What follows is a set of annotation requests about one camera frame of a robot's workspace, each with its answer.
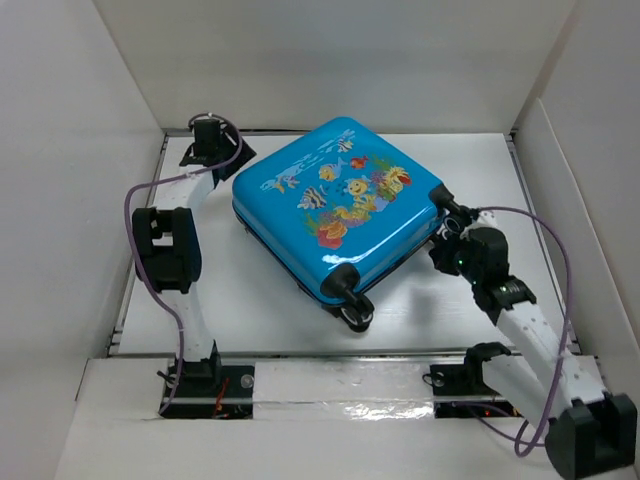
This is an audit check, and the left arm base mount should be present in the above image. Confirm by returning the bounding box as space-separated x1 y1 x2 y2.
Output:
159 365 255 420

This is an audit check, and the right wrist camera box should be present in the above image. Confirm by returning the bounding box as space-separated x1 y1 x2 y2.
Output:
474 210 499 230

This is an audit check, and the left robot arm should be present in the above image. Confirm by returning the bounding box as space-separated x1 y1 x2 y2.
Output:
125 113 256 397

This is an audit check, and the blue hard-shell suitcase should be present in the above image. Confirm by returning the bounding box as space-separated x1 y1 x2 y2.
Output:
232 117 452 333

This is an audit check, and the purple cable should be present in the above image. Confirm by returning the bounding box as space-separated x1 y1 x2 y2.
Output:
464 205 574 459
123 113 245 416

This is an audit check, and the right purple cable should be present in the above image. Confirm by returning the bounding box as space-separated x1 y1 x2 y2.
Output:
464 205 574 459

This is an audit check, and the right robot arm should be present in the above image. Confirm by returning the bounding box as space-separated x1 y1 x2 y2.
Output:
429 225 638 479

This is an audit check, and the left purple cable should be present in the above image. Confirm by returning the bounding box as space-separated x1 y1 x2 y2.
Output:
123 113 245 416

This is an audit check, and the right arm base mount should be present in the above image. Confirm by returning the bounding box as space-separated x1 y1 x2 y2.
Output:
422 364 520 419

